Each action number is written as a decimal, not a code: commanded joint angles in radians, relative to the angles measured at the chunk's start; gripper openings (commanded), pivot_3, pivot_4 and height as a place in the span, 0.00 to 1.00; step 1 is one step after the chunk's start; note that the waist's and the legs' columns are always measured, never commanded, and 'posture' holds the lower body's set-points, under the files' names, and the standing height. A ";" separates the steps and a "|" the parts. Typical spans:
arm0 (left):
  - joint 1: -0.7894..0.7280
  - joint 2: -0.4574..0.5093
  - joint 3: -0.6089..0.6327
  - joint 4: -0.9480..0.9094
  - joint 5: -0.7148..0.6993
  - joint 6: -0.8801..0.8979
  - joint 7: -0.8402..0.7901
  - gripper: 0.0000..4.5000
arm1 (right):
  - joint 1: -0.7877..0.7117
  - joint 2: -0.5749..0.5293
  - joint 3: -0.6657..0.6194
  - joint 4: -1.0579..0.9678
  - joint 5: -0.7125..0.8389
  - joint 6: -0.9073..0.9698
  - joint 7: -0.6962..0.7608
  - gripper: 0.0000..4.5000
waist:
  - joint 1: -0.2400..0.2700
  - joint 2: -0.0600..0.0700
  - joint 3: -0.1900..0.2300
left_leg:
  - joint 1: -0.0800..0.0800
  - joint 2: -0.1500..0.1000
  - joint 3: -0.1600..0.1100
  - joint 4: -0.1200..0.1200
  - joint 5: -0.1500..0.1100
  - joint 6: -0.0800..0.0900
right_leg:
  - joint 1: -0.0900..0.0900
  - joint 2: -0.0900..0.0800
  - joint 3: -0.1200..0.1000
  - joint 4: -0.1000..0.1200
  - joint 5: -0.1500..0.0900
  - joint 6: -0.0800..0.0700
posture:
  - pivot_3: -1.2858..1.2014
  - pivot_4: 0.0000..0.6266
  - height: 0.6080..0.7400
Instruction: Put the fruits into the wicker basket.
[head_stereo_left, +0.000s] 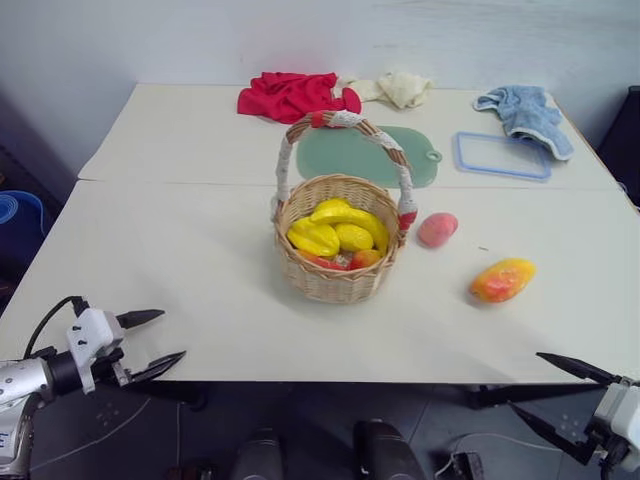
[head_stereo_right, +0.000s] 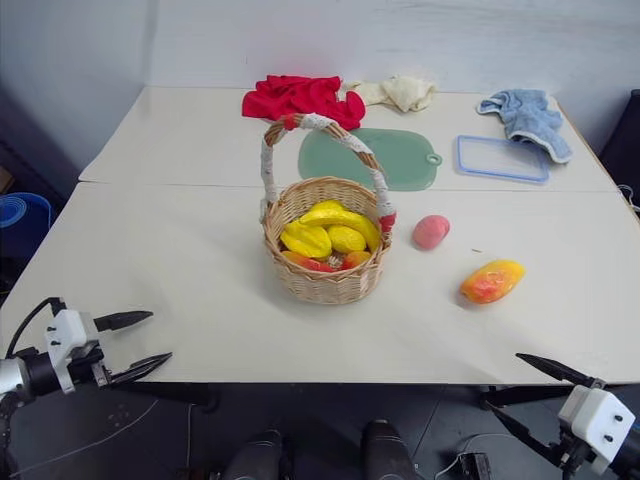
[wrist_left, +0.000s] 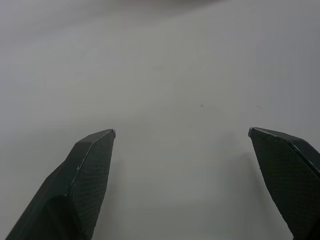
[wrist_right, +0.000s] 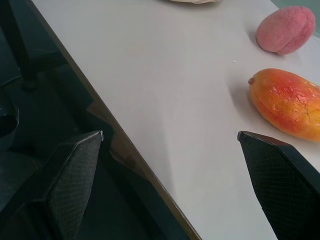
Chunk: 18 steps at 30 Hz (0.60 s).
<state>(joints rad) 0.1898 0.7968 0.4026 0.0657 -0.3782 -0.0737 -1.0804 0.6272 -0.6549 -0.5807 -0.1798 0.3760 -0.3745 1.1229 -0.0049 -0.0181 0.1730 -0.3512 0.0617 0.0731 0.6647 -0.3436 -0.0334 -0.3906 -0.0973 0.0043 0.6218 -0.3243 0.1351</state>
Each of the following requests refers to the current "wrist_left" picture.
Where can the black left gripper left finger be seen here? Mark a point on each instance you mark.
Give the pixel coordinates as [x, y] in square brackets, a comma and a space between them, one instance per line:
[75, 185]

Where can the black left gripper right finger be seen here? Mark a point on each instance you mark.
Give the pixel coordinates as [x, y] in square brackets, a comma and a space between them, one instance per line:
[287, 180]

